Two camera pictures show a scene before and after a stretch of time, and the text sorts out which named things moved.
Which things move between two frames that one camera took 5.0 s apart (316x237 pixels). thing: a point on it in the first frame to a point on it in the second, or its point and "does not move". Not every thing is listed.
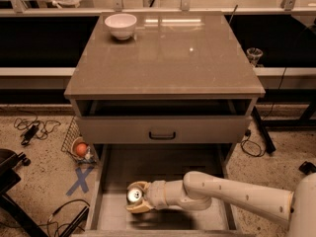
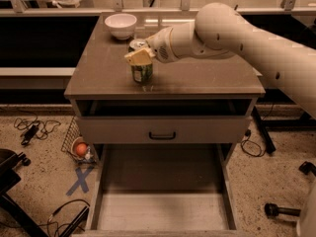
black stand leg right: [271, 148] does not move
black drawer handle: [162, 137] does not move
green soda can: [134, 195] to [140, 73]
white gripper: [156, 195] to [160, 45]
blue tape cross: [82, 180] does not move
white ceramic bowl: [120, 25] does not move
